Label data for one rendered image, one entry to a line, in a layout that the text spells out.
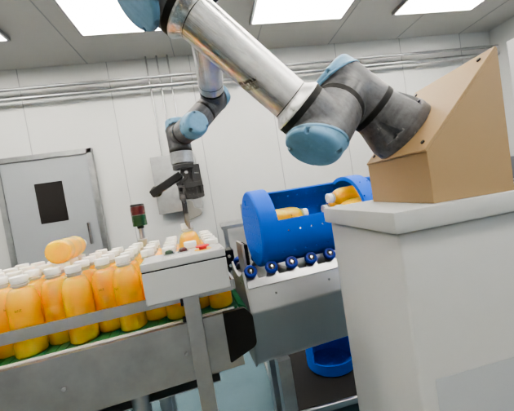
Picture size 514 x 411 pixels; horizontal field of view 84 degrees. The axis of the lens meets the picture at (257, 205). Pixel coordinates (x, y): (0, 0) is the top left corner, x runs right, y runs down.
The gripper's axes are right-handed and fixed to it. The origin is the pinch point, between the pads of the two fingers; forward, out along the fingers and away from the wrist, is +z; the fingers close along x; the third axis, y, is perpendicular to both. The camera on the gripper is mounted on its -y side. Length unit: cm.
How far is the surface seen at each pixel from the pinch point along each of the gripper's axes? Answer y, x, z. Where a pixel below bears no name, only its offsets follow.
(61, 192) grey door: -155, 350, -52
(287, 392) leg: 24, -4, 64
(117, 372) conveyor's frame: -23.7, -17.4, 33.6
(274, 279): 25.4, -6.1, 23.1
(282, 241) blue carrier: 29.8, -8.0, 10.8
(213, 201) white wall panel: 46, 335, -7
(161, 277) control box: -8.0, -28.6, 9.3
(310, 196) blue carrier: 54, 16, -2
